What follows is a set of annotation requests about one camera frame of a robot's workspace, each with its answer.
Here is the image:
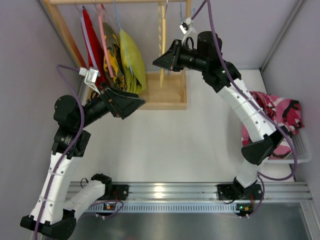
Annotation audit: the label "cream wooden hanger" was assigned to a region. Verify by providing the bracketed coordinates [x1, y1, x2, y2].
[157, 0, 169, 88]

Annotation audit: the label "pink black patterned trousers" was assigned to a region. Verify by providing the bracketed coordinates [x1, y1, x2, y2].
[241, 91, 304, 160]

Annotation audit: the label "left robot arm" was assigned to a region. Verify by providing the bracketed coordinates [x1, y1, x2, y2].
[20, 85, 146, 240]

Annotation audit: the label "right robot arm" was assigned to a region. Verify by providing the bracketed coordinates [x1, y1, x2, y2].
[152, 31, 284, 203]

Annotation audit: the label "red trousers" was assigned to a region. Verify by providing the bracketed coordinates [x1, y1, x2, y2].
[83, 10, 108, 88]

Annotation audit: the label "lime green trousers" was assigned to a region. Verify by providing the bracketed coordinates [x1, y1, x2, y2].
[119, 31, 147, 94]

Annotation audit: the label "white lavender hanger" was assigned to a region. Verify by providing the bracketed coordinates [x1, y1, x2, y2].
[80, 6, 98, 69]

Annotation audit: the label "camouflage yellow green trousers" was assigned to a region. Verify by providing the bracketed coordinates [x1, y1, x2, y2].
[102, 22, 127, 92]

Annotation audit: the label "pink hanger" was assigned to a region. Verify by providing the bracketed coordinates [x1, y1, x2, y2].
[97, 3, 114, 79]

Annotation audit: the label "wooden clothes rack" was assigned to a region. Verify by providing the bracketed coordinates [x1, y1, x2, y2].
[40, 0, 187, 110]

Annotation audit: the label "white plastic basket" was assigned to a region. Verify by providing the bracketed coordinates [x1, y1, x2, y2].
[266, 128, 313, 164]

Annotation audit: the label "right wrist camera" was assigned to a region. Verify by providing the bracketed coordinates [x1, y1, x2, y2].
[179, 17, 197, 46]

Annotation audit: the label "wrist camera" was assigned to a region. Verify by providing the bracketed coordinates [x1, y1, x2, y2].
[78, 67, 100, 94]
[179, 17, 197, 46]

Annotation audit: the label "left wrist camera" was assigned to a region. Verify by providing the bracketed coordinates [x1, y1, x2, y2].
[78, 67, 100, 94]

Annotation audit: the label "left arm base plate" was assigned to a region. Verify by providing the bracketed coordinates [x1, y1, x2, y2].
[108, 184, 129, 201]

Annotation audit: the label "slotted cable duct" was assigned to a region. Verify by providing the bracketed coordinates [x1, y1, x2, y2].
[86, 202, 250, 214]

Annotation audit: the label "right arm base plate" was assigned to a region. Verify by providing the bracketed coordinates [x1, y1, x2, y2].
[217, 183, 238, 204]

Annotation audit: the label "aluminium mounting rail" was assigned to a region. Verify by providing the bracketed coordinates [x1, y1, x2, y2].
[67, 180, 313, 202]

